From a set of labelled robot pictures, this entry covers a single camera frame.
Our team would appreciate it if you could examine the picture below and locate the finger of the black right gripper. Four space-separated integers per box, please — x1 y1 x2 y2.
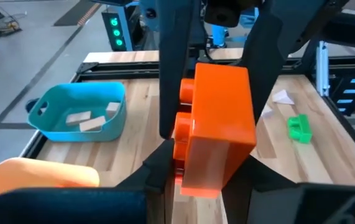
241 0 331 121
157 0 201 140

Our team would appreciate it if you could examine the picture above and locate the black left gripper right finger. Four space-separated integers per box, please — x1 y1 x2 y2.
221 154 355 224

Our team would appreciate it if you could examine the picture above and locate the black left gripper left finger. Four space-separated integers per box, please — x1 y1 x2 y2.
0 139 176 224

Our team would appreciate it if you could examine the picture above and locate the orange toy brick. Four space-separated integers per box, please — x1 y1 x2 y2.
172 62 257 200

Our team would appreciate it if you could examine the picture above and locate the wooden block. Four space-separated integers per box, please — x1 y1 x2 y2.
260 104 275 119
78 115 107 133
271 89 295 106
105 101 122 119
65 110 92 126

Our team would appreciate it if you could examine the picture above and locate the yellow plastic bin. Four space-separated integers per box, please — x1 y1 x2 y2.
0 157 101 224

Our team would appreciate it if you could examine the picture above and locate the black panel with green lights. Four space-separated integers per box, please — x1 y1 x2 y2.
101 6 135 52

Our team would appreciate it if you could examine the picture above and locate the teal plastic bin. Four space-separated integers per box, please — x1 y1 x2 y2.
26 81 128 143

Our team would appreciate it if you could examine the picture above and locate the green toy brick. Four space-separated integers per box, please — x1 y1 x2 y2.
287 113 313 145

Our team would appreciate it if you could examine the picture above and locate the black panel with blue lights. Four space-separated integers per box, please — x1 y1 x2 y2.
328 73 355 116

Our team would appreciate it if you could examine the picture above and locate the black floor mat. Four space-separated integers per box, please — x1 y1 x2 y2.
53 0 103 27

